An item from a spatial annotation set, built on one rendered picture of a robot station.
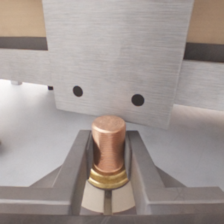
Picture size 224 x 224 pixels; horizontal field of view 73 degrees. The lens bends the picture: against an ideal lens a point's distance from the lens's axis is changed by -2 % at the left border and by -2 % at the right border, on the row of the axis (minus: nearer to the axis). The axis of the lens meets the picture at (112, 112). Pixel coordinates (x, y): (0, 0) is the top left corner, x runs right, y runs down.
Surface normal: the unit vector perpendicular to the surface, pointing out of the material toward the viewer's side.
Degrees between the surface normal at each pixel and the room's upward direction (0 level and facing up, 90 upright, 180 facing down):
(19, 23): 90
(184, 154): 180
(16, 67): 90
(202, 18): 90
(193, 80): 90
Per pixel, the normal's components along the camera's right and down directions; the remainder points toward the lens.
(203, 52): -0.33, 0.42
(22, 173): 0.02, -0.89
